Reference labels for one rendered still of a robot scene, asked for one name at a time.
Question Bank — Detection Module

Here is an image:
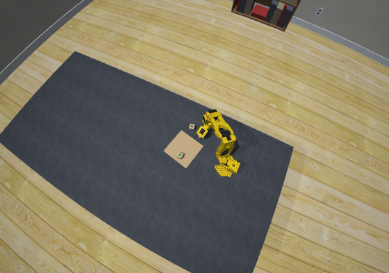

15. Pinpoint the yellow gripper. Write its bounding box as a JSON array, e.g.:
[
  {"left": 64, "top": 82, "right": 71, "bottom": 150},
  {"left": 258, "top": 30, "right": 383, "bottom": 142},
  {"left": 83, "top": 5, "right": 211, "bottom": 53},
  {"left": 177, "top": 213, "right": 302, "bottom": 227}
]
[{"left": 197, "top": 123, "right": 214, "bottom": 138}]

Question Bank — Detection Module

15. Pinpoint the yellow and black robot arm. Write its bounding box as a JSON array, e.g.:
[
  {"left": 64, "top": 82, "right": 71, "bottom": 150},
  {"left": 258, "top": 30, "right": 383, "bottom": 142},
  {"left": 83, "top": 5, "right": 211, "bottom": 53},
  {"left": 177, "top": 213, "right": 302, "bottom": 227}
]
[{"left": 203, "top": 109, "right": 239, "bottom": 178}]

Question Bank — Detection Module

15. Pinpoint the tan flat mat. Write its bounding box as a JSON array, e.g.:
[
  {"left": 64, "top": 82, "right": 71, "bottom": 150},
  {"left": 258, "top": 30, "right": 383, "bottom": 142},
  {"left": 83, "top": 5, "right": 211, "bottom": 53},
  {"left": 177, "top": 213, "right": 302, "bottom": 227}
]
[{"left": 164, "top": 131, "right": 203, "bottom": 168}]

